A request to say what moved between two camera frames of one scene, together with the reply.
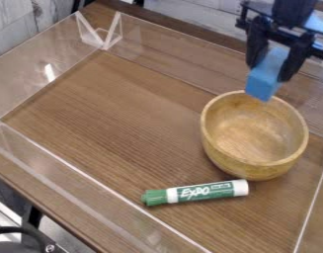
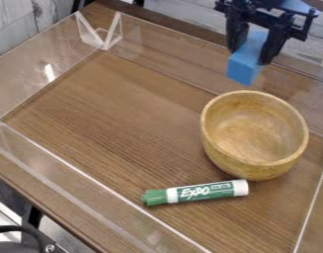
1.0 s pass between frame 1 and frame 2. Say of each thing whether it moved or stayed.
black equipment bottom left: stayed
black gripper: moved
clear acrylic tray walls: stayed
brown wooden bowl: stayed
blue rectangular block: moved
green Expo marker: stayed
